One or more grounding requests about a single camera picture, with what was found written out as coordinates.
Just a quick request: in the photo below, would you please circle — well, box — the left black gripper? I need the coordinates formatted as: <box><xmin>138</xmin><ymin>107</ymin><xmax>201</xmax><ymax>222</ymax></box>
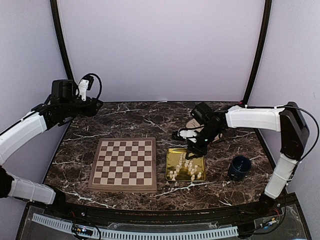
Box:
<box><xmin>61</xmin><ymin>94</ymin><xmax>103</xmax><ymax>118</ymax></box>

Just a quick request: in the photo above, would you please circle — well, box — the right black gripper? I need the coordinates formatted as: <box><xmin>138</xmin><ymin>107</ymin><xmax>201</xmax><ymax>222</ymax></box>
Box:
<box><xmin>185</xmin><ymin>124</ymin><xmax>223</xmax><ymax>160</ymax></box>

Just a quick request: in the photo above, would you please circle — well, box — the gold metal tray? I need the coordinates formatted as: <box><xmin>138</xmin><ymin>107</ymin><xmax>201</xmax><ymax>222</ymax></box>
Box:
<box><xmin>165</xmin><ymin>148</ymin><xmax>207</xmax><ymax>182</ymax></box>

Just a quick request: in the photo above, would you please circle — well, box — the wooden chess board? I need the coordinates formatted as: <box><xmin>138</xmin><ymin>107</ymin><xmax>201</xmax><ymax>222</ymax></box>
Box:
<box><xmin>88</xmin><ymin>137</ymin><xmax>157</xmax><ymax>193</ymax></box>

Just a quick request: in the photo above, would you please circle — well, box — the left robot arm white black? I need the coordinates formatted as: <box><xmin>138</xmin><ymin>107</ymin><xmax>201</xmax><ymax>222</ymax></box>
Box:
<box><xmin>0</xmin><ymin>73</ymin><xmax>103</xmax><ymax>218</ymax></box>

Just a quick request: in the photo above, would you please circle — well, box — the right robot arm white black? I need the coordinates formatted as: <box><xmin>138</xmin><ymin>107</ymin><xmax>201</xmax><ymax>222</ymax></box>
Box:
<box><xmin>176</xmin><ymin>102</ymin><xmax>310</xmax><ymax>217</ymax></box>

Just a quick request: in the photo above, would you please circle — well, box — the white chess piece cluster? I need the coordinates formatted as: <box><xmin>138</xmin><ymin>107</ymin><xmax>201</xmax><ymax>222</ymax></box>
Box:
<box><xmin>174</xmin><ymin>153</ymin><xmax>197</xmax><ymax>176</ymax></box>

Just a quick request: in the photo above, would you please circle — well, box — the beige floral ceramic plate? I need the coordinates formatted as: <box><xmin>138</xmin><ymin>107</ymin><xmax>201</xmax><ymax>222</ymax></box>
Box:
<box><xmin>185</xmin><ymin>119</ymin><xmax>223</xmax><ymax>143</ymax></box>

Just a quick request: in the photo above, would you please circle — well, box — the dark blue mug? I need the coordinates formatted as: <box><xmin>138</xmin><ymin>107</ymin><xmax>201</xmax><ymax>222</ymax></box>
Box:
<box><xmin>227</xmin><ymin>155</ymin><xmax>252</xmax><ymax>182</ymax></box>

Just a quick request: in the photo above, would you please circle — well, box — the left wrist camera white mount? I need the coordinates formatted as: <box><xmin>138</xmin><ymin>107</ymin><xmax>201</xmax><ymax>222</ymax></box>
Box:
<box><xmin>77</xmin><ymin>73</ymin><xmax>103</xmax><ymax>102</ymax></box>

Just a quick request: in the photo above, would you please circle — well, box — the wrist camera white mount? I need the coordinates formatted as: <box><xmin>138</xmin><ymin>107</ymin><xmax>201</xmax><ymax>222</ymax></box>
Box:
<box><xmin>77</xmin><ymin>73</ymin><xmax>103</xmax><ymax>102</ymax></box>
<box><xmin>171</xmin><ymin>127</ymin><xmax>200</xmax><ymax>141</ymax></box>

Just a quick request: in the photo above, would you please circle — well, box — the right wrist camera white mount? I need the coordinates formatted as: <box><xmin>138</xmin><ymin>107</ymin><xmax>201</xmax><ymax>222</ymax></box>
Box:
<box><xmin>171</xmin><ymin>127</ymin><xmax>200</xmax><ymax>141</ymax></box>

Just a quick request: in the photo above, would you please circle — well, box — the white cable duct strip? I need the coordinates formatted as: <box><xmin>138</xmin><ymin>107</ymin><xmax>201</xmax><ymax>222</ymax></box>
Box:
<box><xmin>31</xmin><ymin>213</ymin><xmax>239</xmax><ymax>240</ymax></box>

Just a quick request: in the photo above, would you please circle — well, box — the left black frame post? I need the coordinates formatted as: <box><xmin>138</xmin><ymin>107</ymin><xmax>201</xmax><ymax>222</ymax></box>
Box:
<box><xmin>49</xmin><ymin>0</ymin><xmax>74</xmax><ymax>80</ymax></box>

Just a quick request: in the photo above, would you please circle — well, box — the black frame post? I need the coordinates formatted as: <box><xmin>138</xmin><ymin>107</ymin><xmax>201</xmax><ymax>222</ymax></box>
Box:
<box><xmin>49</xmin><ymin>0</ymin><xmax>74</xmax><ymax>80</ymax></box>
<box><xmin>241</xmin><ymin>0</ymin><xmax>273</xmax><ymax>105</ymax></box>

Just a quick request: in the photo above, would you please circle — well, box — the right black frame post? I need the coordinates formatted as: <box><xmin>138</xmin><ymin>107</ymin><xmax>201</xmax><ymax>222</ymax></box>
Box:
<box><xmin>241</xmin><ymin>0</ymin><xmax>273</xmax><ymax>105</ymax></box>

